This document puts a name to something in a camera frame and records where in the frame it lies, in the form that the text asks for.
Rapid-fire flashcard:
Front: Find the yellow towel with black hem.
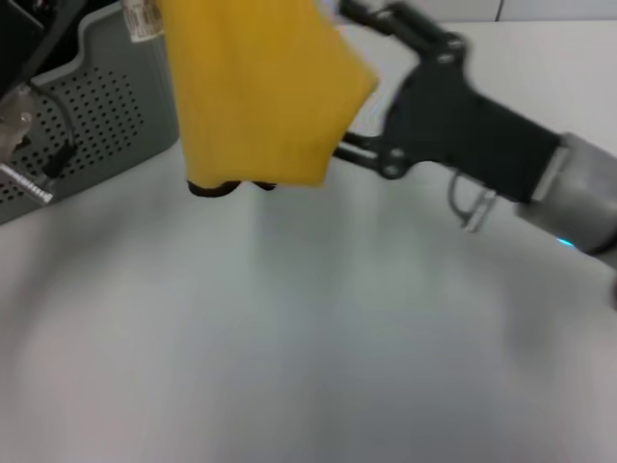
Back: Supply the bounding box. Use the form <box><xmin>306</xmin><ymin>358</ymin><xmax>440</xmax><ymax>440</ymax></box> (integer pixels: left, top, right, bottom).
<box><xmin>123</xmin><ymin>0</ymin><xmax>380</xmax><ymax>198</ymax></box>

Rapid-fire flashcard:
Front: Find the grey perforated storage box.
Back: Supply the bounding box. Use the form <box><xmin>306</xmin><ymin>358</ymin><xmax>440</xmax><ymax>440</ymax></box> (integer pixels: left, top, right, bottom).
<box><xmin>0</xmin><ymin>0</ymin><xmax>187</xmax><ymax>226</ymax></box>

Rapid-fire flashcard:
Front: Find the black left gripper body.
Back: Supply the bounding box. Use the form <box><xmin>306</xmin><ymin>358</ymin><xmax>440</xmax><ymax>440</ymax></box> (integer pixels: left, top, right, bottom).
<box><xmin>0</xmin><ymin>0</ymin><xmax>49</xmax><ymax>97</ymax></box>

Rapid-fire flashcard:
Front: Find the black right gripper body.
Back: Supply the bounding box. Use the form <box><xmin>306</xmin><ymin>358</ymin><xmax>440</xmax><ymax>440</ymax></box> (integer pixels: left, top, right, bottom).
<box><xmin>383</xmin><ymin>31</ymin><xmax>563</xmax><ymax>204</ymax></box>

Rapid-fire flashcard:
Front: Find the right gripper cable with connector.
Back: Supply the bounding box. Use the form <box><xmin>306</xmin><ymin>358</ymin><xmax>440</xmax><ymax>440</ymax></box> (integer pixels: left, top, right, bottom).
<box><xmin>447</xmin><ymin>172</ymin><xmax>497</xmax><ymax>233</ymax></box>

